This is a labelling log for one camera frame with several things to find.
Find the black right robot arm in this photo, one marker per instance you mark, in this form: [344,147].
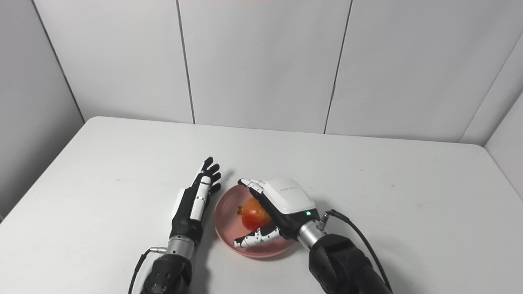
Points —
[343,265]

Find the pink round plate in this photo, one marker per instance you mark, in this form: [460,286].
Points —
[229,234]

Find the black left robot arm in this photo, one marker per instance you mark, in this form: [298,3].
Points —
[169,273]

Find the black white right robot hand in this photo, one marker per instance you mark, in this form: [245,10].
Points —
[288,200]

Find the red pomegranate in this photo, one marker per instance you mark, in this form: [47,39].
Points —
[253,214]

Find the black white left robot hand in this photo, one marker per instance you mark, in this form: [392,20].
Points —
[192,208]

